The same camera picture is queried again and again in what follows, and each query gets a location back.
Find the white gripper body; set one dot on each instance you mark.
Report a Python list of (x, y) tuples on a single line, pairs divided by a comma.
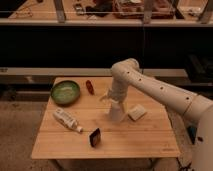
[(117, 92)]

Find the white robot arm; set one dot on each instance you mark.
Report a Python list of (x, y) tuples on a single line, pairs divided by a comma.
[(192, 106)]

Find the black eraser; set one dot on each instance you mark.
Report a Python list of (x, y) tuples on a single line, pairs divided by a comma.
[(95, 137)]

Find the green ceramic bowl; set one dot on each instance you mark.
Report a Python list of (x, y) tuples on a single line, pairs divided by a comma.
[(65, 92)]

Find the white rectangular block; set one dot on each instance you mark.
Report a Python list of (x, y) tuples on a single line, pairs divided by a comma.
[(136, 112)]

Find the small red-brown object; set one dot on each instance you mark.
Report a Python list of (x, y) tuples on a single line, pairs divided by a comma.
[(90, 87)]

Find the wooden table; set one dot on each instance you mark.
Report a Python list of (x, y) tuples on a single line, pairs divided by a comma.
[(149, 137)]

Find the white tube with label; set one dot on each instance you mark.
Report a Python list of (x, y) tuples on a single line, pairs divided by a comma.
[(66, 120)]

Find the tray of items on shelf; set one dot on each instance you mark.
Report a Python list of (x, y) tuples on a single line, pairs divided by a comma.
[(135, 9)]

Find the black power adapter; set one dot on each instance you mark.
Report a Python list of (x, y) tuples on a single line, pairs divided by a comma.
[(192, 133)]

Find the black device on shelf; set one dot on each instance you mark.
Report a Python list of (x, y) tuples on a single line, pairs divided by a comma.
[(79, 9)]

